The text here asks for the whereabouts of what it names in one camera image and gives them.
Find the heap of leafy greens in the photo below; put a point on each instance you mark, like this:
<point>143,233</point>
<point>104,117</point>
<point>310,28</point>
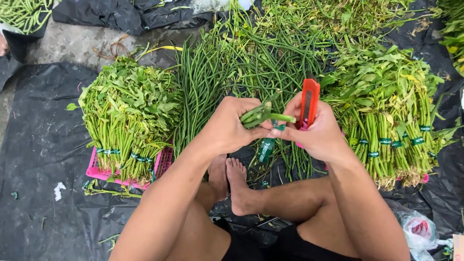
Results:
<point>453,32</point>

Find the person's left leg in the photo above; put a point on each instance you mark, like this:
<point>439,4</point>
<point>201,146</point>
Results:
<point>199,232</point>

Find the black plastic ground sheet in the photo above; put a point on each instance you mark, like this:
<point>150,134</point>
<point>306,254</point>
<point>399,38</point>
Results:
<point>43,130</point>

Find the yellow wilted leaf stem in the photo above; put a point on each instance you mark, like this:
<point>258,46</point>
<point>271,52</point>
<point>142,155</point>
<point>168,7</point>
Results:
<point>165,48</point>

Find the person's foot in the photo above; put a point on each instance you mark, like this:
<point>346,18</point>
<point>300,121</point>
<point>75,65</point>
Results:
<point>218,174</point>
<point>238,185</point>

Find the orange utility knife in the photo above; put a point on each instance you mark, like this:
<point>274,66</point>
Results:
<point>309,101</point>

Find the heap of green beans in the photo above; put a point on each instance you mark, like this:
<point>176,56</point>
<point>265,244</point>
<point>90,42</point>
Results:
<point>23,12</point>

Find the heap of loose long beans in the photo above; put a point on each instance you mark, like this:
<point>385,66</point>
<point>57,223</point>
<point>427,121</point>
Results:
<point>232,69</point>

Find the heap of loose leafy stems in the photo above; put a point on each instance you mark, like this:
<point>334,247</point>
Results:
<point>337,18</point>

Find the white paper scrap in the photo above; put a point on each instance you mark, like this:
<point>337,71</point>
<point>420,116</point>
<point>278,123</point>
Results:
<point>59,190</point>

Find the person's right leg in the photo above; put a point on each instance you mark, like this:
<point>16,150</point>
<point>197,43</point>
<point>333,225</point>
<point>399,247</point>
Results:
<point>308,206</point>

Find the black shorts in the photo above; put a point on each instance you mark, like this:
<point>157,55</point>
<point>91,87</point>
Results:
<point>290,246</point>

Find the person's leg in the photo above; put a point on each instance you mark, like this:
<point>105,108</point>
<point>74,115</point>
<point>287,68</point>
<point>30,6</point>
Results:
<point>199,232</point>
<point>308,206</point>

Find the person's left foot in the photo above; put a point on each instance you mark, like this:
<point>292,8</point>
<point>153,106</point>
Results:
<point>218,174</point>

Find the crumpled black plastic bags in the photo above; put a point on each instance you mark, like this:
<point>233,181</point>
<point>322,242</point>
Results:
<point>119,14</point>

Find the green printed tape strip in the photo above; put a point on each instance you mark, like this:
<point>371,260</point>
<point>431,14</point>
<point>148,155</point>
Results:
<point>267,147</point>

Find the small bunch of long beans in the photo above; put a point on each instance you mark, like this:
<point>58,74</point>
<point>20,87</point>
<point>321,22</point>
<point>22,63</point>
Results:
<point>259,114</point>

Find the person's right foot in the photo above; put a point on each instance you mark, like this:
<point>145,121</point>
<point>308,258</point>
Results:
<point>238,185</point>

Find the pile of tied water spinach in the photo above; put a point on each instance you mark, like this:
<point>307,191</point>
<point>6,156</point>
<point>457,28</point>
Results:
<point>388,101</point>
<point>127,108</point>

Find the clear plastic bag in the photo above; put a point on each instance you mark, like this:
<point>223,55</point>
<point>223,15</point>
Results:
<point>420,230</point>

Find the person's left hand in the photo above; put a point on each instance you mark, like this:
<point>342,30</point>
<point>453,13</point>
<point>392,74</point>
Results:
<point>223,127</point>

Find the person's right hand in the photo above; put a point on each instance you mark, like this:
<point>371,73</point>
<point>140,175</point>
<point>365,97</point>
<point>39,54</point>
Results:
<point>322,139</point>

